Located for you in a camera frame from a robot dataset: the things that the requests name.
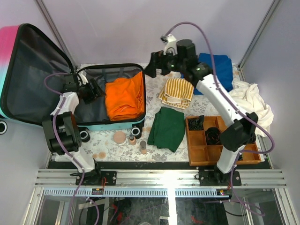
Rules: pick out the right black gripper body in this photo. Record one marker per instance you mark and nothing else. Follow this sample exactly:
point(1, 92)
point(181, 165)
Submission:
point(168, 63)

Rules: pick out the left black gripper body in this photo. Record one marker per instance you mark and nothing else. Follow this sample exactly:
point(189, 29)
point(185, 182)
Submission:
point(89, 94)

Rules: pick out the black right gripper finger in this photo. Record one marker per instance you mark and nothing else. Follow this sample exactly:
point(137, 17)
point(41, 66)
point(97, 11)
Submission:
point(157, 56)
point(150, 70)

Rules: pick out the orange garment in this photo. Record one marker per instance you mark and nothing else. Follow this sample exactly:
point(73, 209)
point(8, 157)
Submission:
point(124, 98)

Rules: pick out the yellow white striped towel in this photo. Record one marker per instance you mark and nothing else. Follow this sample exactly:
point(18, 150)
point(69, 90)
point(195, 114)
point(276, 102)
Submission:
point(177, 92)

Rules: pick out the blue garment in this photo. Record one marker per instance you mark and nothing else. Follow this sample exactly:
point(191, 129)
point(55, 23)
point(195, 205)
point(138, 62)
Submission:
point(224, 70)

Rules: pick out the dark green garment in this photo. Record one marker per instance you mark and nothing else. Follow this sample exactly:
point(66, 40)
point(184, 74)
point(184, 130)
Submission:
point(168, 129)

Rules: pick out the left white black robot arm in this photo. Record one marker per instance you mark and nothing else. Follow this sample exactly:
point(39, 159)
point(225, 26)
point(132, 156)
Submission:
point(72, 116)

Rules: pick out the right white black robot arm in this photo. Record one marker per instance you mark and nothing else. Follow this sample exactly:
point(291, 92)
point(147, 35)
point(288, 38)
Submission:
point(180, 56)

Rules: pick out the pink teal open suitcase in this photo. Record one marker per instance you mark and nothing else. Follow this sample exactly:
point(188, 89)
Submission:
point(28, 56)

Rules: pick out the floral patterned table mat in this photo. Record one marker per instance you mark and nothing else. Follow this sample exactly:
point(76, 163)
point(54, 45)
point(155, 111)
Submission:
point(102, 147)

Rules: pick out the round peach compact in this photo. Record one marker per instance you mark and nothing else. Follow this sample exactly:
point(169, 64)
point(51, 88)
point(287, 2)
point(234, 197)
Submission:
point(119, 137)

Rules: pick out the small bottle black cap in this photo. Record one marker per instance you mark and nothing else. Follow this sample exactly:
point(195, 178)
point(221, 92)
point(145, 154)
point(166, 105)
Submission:
point(132, 139)

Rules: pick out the small bottle grey cap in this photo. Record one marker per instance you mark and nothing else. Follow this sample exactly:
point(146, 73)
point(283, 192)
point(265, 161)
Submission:
point(143, 147)

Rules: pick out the rolled black belt top-left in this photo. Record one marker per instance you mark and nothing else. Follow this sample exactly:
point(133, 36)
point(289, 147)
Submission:
point(196, 124)

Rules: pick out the wooden compartment tray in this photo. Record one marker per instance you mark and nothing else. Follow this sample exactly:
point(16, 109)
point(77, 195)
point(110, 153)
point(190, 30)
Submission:
point(199, 152)

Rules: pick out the rolled black belt centre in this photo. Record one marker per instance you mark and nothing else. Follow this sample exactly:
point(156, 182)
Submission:
point(212, 135)

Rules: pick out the white crumpled garment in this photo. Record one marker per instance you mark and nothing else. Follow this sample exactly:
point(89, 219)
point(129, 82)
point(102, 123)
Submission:
point(248, 97)

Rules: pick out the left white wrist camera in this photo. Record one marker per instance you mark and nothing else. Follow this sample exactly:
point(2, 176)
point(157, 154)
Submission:
point(82, 78)

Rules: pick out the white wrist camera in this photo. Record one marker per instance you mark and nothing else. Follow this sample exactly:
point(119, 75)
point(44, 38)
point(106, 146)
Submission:
point(82, 78)
point(170, 44)

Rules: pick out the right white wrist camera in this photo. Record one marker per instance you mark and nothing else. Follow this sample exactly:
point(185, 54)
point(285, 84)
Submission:
point(170, 44)

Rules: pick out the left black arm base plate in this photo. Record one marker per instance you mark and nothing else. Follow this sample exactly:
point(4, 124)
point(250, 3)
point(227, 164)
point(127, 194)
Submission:
point(96, 178)

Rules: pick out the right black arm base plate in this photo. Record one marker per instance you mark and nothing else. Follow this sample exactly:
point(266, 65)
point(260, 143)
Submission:
point(213, 178)

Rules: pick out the aluminium rail frame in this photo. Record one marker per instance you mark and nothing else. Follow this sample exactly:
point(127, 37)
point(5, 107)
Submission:
point(157, 183)

